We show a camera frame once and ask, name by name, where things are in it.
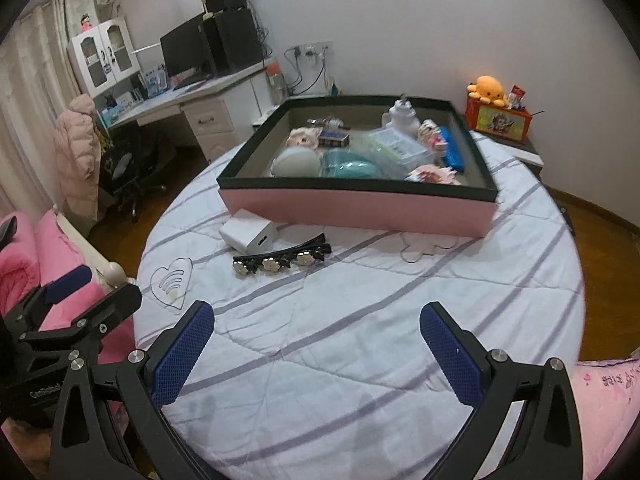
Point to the black office chair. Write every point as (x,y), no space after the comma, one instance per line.
(130,170)

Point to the doll head with pale hair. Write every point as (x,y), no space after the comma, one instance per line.
(304,137)

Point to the orange octopus plush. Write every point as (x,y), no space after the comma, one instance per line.
(487,89)

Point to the white desk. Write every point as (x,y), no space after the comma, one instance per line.
(210,120)

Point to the black flower hair clip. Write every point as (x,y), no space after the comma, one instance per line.
(272,262)

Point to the small figurine on cabinet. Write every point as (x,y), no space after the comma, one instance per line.
(86,22)

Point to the black computer monitor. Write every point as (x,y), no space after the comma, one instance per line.
(185,47)

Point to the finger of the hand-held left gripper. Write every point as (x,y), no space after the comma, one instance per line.
(70,282)
(112,307)

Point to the clear bottle with orange cap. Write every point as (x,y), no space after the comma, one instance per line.
(276,85)

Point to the pink box with dark rim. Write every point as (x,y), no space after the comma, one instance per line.
(350,210)

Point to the white bed footboard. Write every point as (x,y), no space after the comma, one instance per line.
(107,270)

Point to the black computer tower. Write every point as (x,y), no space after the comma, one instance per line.
(232,40)

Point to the white wall power strip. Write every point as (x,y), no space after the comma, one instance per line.
(313,49)

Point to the black and white tv stand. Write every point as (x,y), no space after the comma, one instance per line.
(531,155)

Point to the white charger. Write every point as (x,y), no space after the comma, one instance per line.
(245,230)

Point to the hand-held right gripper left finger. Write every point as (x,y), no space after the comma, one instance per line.
(182,355)

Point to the clear plastic package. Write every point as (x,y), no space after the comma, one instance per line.
(400,150)

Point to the white round pouch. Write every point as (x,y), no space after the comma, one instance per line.
(296,164)

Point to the beige curtain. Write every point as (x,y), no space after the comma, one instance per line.
(30,110)

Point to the teal case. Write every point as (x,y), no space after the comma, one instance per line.
(350,165)

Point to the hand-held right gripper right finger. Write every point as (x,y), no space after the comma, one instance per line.
(452,360)

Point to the pink blanket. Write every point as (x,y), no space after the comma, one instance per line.
(45,255)

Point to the blue plastic case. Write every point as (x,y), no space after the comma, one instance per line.
(452,150)

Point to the red and white packet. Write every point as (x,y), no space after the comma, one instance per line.
(517,96)

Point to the clear heart-shaped ornament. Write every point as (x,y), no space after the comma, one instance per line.
(176,297)

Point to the pink zigzag item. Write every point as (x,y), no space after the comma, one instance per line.
(432,174)

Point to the white side cabinet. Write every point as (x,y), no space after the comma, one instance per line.
(265,119)

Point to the white glass-door cabinet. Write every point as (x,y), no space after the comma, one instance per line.
(102,57)

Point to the pink padded jacket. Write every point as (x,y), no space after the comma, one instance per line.
(77,160)

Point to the red printed crate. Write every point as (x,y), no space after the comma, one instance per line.
(497,122)

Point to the blue snack bag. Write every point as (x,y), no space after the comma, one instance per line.
(335,86)

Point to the small dark blue box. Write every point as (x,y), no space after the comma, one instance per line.
(333,138)

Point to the pink printed quilt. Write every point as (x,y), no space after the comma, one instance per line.
(607,420)

